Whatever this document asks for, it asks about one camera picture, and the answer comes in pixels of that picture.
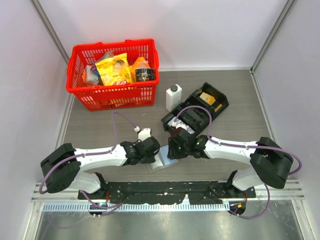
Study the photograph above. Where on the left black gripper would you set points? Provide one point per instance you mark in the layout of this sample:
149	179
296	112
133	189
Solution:
150	160

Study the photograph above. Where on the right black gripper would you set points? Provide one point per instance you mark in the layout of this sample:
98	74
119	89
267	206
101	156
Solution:
172	153

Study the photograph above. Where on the grey leather card holder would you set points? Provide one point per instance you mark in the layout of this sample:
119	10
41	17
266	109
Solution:
161	160

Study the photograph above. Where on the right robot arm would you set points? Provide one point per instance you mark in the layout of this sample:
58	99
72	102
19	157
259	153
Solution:
268	164

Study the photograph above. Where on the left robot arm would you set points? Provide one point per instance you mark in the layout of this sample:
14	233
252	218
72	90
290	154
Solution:
66	167

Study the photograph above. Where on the white card boxes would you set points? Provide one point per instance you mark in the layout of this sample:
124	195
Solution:
189	129

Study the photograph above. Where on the black compartment organizer tray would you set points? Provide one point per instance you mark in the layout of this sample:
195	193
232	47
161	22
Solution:
195	112

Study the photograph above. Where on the white bottle grey cap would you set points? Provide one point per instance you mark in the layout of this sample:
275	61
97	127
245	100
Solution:
173	97

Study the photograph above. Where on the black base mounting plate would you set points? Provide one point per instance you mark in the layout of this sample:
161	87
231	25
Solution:
169	192

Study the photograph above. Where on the black labelled jar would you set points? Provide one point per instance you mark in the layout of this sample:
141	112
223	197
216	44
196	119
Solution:
145	74

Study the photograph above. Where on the red plastic shopping basket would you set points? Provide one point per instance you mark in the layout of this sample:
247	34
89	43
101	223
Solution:
100	97

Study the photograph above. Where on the yellow chips bag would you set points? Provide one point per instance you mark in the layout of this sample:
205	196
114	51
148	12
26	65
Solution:
114	70

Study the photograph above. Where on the orange snack bag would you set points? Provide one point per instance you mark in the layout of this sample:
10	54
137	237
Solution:
140	63

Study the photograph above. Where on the grey green snack packet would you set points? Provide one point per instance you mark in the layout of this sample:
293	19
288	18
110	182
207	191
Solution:
89	78

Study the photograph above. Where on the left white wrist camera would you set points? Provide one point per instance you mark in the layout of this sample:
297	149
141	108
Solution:
142	134

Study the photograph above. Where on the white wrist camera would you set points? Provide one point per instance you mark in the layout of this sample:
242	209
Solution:
142	134
178	124

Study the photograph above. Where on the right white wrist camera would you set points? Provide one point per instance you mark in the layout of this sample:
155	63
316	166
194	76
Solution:
178	124

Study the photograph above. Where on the white slotted cable duct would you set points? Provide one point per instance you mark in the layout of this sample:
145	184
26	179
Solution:
183	207

